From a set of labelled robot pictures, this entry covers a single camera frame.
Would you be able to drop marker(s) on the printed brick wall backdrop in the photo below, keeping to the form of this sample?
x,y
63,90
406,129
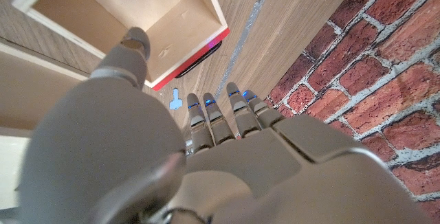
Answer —
x,y
378,79

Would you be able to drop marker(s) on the wooden drawer with red front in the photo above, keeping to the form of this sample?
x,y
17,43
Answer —
x,y
178,35

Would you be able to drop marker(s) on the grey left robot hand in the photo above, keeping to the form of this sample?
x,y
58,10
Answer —
x,y
103,141

